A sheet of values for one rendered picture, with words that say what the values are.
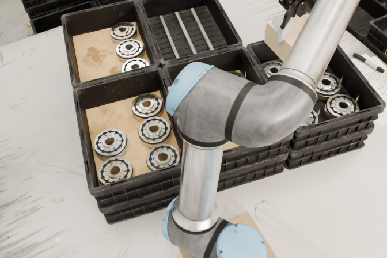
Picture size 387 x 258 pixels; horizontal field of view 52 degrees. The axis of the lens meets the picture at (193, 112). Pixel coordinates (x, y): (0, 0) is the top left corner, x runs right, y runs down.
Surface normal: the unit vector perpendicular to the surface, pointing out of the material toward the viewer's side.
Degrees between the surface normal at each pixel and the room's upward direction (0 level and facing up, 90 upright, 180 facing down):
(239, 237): 7
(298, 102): 42
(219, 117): 62
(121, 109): 0
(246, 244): 7
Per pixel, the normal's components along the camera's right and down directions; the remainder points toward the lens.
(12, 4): -0.05, -0.61
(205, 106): -0.43, 0.14
